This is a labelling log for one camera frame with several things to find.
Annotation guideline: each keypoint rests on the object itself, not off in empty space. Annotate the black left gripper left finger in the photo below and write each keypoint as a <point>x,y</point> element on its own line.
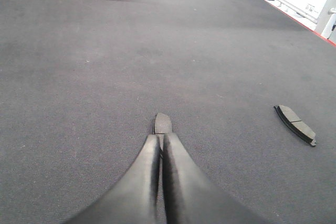
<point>133,198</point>

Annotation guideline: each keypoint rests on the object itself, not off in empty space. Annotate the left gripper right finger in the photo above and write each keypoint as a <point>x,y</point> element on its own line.
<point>191,197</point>

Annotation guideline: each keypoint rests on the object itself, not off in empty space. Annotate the brake pad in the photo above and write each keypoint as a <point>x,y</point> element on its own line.
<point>295,124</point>
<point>162,124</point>

